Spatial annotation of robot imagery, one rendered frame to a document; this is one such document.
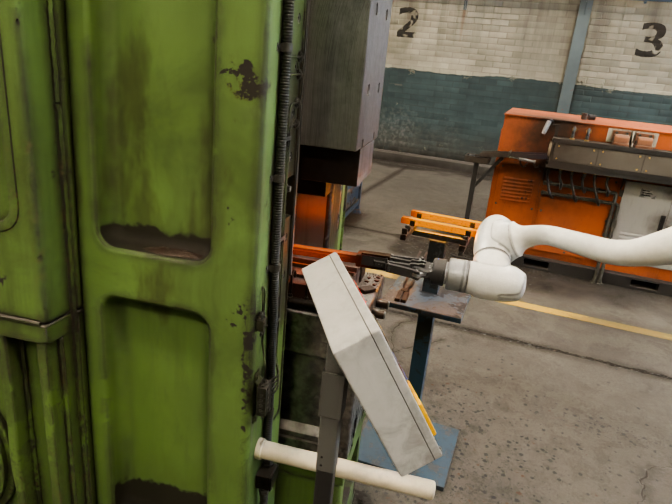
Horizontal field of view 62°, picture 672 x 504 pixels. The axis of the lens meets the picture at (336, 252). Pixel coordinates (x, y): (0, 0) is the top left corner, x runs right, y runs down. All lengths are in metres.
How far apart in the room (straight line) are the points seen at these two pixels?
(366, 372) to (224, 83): 0.62
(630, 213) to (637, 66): 4.23
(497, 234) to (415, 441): 0.80
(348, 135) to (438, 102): 7.75
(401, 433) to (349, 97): 0.76
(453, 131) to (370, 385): 8.27
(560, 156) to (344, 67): 3.54
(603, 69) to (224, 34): 8.00
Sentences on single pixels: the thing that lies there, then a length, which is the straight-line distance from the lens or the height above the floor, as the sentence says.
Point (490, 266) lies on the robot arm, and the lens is 1.54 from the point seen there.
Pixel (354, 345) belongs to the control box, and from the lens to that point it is 0.83.
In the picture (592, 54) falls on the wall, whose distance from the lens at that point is 8.91.
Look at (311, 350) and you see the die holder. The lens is 1.57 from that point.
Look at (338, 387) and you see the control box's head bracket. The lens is 1.06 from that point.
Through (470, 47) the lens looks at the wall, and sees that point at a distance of 8.99.
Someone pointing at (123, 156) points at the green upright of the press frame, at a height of 1.32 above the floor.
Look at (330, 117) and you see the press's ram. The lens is 1.34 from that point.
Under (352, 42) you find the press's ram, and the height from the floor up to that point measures 1.61.
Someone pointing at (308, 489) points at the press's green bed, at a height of 0.32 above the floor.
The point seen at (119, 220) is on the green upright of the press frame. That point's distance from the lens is 1.38.
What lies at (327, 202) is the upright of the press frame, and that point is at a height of 1.13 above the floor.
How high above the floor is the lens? 1.58
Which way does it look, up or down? 20 degrees down
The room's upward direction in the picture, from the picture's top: 5 degrees clockwise
